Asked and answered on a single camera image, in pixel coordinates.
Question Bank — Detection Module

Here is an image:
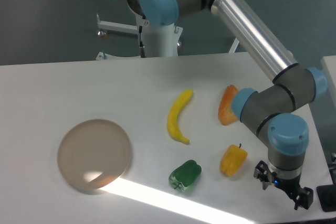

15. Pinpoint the black cable on pedestal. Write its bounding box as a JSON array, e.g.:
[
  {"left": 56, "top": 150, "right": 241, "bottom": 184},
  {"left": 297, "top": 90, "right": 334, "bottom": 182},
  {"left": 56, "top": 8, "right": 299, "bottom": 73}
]
[{"left": 137, "top": 15, "right": 146, "bottom": 58}]

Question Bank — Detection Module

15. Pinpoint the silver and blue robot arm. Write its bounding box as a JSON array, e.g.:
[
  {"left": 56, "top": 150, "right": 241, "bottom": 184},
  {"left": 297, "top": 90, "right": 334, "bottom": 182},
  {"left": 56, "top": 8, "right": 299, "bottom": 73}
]
[{"left": 128, "top": 0, "right": 327, "bottom": 209}]

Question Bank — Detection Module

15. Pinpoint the black device at right edge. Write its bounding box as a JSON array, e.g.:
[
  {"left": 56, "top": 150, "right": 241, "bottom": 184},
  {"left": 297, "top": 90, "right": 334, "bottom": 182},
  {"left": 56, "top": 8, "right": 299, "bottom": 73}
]
[{"left": 316, "top": 152, "right": 336, "bottom": 212}]

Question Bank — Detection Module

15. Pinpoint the translucent brown round plate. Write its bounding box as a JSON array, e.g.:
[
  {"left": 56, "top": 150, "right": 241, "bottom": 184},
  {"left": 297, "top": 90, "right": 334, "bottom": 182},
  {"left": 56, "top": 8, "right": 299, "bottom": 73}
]
[{"left": 57, "top": 119, "right": 132, "bottom": 194}]

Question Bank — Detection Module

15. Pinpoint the yellow toy bell pepper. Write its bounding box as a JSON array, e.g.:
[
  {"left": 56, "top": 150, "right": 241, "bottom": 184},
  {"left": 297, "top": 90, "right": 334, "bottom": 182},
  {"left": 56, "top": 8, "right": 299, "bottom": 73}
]
[{"left": 219, "top": 143, "right": 248, "bottom": 177}]

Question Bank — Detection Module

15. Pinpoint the green toy bell pepper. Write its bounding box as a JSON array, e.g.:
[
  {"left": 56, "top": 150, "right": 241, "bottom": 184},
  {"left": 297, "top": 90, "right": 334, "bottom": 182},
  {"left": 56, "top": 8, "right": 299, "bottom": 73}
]
[{"left": 168, "top": 159, "right": 202, "bottom": 192}]

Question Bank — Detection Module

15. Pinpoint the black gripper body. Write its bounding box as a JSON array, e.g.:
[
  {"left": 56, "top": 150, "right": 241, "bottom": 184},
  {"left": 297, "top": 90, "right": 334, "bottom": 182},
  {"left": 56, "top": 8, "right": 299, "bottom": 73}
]
[{"left": 266, "top": 167, "right": 302, "bottom": 198}]

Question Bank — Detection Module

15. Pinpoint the white table at right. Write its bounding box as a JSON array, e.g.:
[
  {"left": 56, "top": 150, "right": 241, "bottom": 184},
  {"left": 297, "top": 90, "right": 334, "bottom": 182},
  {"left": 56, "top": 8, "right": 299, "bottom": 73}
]
[{"left": 321, "top": 56, "right": 336, "bottom": 88}]

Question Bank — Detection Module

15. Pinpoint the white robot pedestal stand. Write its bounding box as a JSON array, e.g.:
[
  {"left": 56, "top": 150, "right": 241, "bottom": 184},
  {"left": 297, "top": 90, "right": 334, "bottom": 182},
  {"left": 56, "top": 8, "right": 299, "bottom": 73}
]
[{"left": 94, "top": 13, "right": 240, "bottom": 61}]

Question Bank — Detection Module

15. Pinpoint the yellow toy banana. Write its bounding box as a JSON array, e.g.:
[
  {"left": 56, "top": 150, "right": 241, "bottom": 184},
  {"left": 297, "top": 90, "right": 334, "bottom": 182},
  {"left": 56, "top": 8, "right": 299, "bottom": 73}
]
[{"left": 166, "top": 89, "right": 193, "bottom": 145}]

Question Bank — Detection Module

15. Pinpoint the orange toy bell pepper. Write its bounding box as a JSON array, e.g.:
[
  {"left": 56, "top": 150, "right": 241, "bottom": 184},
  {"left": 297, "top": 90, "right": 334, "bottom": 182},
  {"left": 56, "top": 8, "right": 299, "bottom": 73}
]
[{"left": 217, "top": 84, "right": 239, "bottom": 126}]

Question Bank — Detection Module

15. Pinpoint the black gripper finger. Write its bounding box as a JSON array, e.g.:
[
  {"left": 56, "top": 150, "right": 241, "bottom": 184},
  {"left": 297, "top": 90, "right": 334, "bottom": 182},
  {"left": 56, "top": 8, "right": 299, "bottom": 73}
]
[
  {"left": 254, "top": 161, "right": 274, "bottom": 190},
  {"left": 290, "top": 187, "right": 313, "bottom": 210}
]

